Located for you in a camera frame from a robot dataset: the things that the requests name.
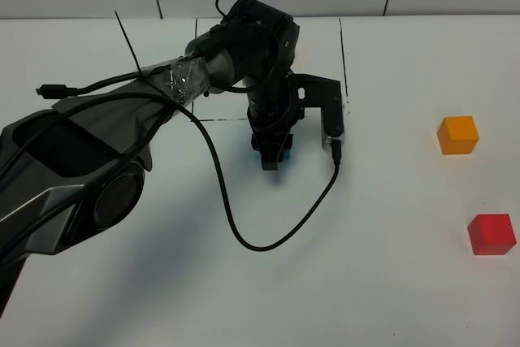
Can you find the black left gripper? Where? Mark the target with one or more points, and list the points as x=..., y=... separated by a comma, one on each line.
x=273, y=110

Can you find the orange cube block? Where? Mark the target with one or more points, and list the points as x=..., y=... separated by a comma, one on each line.
x=457, y=135

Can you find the red cube block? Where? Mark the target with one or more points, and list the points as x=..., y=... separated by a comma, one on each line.
x=491, y=234

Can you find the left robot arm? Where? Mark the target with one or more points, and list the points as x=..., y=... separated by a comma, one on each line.
x=77, y=169

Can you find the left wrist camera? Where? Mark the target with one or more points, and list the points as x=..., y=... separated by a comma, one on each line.
x=325, y=94

